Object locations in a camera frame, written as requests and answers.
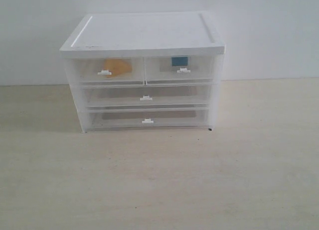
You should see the yellow cheese wedge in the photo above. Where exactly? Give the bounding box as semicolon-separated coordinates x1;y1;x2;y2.
102;59;132;78

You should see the white plastic drawer cabinet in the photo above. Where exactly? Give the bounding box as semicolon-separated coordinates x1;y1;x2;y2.
60;11;226;132

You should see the clear drawer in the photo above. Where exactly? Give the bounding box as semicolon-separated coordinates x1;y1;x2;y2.
83;85;211;109
89;108;211;130
74;58;145;86
145;56;215;85

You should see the clear bottom drawer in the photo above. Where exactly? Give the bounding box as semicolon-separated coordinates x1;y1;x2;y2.
89;108;211;130

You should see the white blue pill bottle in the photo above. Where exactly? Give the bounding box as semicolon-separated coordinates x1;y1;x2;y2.
171;56;190;67

